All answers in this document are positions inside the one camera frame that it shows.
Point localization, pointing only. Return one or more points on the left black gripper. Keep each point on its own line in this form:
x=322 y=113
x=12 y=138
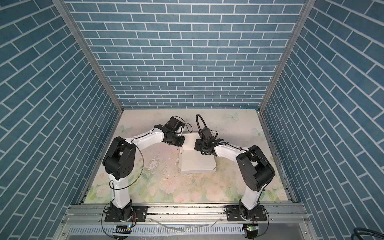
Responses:
x=181 y=141

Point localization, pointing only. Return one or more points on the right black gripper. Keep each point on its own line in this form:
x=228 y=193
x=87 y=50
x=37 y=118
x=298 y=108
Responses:
x=196 y=145

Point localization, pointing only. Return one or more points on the white paper box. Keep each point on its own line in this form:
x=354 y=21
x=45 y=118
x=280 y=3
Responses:
x=192 y=161

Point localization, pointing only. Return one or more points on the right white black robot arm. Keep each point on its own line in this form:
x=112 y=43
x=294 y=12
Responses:
x=256 y=170

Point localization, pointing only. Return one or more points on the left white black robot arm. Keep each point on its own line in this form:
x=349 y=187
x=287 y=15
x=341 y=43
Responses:
x=120 y=158

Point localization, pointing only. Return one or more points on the right circuit board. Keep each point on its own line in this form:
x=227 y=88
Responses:
x=251 y=230

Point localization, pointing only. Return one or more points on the circuit board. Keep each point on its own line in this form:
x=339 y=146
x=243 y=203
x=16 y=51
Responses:
x=251 y=230
x=122 y=229

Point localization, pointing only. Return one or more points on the left circuit board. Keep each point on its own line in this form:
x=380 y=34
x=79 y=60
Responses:
x=122 y=229

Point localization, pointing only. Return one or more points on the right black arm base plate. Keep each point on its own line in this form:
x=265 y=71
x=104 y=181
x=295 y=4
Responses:
x=236 y=213

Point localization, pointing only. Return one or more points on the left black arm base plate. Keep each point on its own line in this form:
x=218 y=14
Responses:
x=128 y=214

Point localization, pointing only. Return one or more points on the aluminium front rail frame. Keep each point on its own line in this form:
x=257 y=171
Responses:
x=286 y=221

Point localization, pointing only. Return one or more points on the left aluminium corner post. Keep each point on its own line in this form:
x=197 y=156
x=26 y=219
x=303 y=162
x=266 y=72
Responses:
x=76 y=32

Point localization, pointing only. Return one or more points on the aluminium corner post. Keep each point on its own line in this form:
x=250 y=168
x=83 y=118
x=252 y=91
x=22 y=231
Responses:
x=304 y=14
x=76 y=32

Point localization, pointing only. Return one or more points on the right aluminium corner post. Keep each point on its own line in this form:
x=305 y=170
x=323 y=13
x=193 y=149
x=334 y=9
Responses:
x=304 y=14

